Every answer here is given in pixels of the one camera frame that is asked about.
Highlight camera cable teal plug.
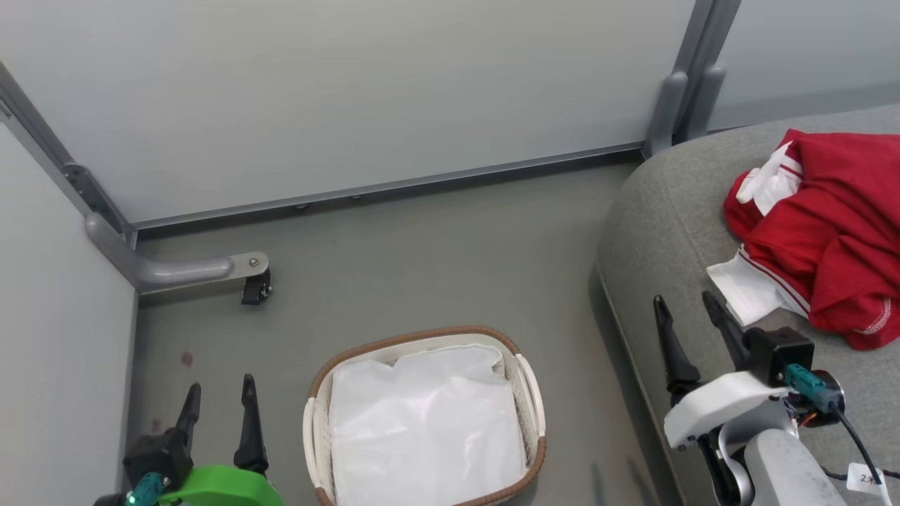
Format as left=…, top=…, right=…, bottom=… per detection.
left=125, top=472, right=167, bottom=506
left=783, top=363, right=900, bottom=506

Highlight white paper cable tag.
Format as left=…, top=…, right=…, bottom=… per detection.
left=846, top=462, right=889, bottom=497

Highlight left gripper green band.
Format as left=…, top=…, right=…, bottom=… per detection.
left=156, top=374, right=285, bottom=506

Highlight grey partition bottom rail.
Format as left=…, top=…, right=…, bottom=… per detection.
left=129, top=142, right=645, bottom=231

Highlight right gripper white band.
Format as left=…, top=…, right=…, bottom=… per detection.
left=652, top=290, right=790, bottom=505

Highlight grey partition post with bracket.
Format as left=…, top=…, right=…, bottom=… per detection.
left=0, top=62, right=139, bottom=248

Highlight left camera cable teal plug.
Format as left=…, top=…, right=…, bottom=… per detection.
left=125, top=472, right=167, bottom=506

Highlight red and white garment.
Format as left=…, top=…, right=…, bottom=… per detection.
left=706, top=129, right=900, bottom=351

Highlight grey partition foot bracket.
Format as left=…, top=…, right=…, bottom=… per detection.
left=85, top=212, right=271, bottom=294

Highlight black caster wheel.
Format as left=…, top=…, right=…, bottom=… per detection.
left=240, top=269, right=274, bottom=306

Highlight grey fabric sofa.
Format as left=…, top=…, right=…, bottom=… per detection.
left=596, top=104, right=900, bottom=506

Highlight grey partition post with foot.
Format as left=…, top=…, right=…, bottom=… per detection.
left=679, top=0, right=743, bottom=143
left=642, top=0, right=715, bottom=160

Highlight right camera cable teal plug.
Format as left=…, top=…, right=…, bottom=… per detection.
left=783, top=363, right=900, bottom=506

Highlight white liner cloth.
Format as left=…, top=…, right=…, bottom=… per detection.
left=328, top=344, right=529, bottom=506

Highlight white laundry basket brown rim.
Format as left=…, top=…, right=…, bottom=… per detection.
left=302, top=325, right=548, bottom=506

